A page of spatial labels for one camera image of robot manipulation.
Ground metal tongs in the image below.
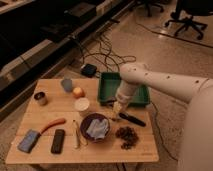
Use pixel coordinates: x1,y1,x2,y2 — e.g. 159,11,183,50
73,120,88,149

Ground blue-grey plastic cup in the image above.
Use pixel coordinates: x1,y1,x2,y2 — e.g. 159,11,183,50
61,78,73,92

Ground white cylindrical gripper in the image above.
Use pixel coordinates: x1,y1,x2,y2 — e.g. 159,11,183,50
113,101,128,116

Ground black floor cables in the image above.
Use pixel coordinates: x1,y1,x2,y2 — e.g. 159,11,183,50
71,33,138,73

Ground black office chair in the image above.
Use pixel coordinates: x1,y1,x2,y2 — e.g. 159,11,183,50
164,0,213,40

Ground white round container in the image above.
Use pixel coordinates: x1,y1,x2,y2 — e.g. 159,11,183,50
74,98,90,113

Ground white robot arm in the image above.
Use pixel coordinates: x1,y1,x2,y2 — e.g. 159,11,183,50
113,63,213,114

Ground cleaver with orange handle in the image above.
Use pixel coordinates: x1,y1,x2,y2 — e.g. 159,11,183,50
17,118,66,153

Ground dark bowl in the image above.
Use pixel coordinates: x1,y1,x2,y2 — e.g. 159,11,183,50
80,113,110,142

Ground small metal cup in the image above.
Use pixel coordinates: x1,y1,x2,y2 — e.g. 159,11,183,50
34,92,47,106

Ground black brush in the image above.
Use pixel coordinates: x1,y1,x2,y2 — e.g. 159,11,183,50
119,113,146,127

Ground blue cloth in bowl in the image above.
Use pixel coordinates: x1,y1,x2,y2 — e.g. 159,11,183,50
86,119,109,140

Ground green plastic tray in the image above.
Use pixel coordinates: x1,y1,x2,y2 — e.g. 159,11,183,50
97,72,150,107

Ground black remote control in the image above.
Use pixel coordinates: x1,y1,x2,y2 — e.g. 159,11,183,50
51,129,65,154

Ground bunch of dark grapes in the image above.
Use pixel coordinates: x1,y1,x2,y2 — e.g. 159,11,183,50
115,127,139,150

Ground wooden table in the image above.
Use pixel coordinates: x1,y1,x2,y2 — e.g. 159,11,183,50
6,79,159,164

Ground orange apple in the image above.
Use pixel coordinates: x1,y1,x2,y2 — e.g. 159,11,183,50
73,87,85,98

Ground black power adapter box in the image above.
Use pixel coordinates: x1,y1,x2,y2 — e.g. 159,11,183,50
81,64,97,78

